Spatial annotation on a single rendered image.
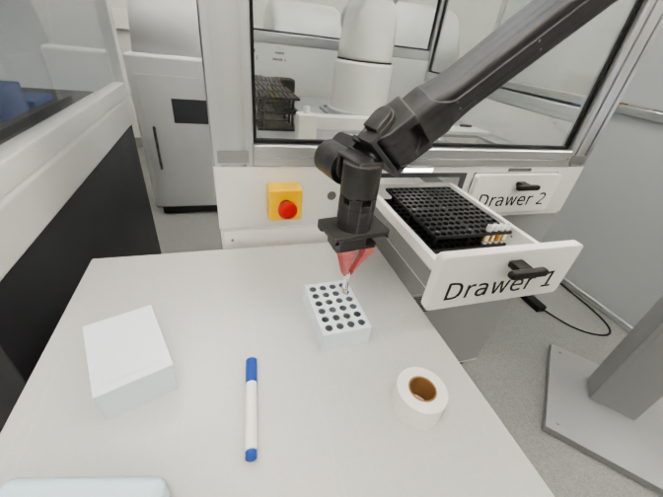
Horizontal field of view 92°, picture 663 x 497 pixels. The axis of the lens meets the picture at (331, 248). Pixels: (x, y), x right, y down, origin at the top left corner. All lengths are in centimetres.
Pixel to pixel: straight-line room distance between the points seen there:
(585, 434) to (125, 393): 156
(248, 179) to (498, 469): 63
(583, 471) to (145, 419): 146
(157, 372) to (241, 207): 39
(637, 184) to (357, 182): 201
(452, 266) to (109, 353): 49
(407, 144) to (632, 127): 199
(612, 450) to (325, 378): 136
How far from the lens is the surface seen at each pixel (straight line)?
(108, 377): 50
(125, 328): 55
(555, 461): 160
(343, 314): 55
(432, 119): 47
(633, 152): 237
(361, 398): 51
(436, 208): 73
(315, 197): 75
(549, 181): 111
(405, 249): 63
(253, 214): 74
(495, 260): 58
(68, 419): 55
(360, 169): 45
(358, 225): 48
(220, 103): 67
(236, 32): 66
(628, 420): 187
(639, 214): 234
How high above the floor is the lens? 118
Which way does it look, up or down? 33 degrees down
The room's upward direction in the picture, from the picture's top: 7 degrees clockwise
